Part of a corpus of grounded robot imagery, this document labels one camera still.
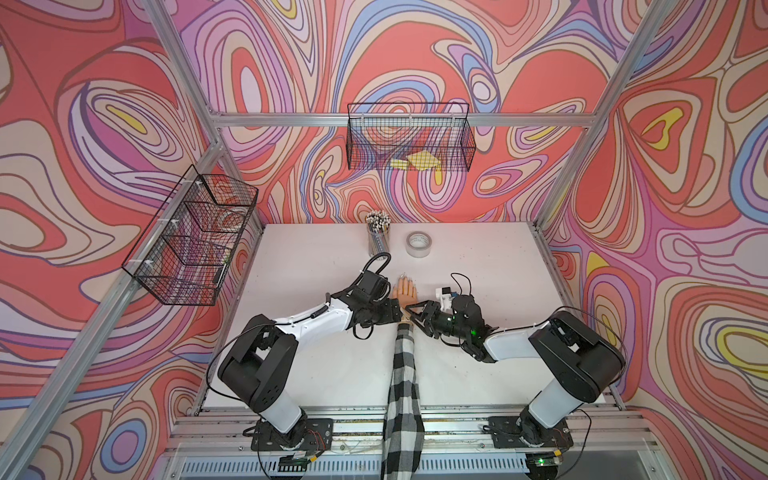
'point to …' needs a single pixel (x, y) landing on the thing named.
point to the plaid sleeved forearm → (403, 439)
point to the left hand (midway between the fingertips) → (397, 316)
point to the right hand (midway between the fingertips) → (407, 319)
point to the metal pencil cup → (378, 226)
